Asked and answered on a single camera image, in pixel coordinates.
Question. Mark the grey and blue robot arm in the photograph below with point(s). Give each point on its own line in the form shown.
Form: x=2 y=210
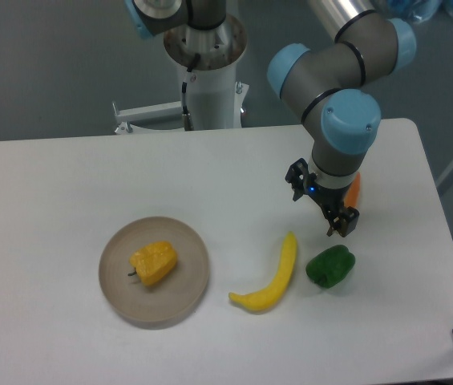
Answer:
x=322 y=89

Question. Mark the yellow bell pepper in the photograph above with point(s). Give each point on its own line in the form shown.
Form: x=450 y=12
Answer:
x=153 y=262

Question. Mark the beige round plate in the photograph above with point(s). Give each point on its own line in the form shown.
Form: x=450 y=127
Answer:
x=172 y=299

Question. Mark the orange pepper half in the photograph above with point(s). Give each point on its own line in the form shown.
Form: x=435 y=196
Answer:
x=352 y=196

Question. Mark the green bell pepper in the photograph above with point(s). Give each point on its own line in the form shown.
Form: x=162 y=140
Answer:
x=330 y=267

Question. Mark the long yellow chili pepper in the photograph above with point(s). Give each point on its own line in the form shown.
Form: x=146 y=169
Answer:
x=269 y=296

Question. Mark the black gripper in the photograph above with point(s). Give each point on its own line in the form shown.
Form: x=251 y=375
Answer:
x=342 y=220

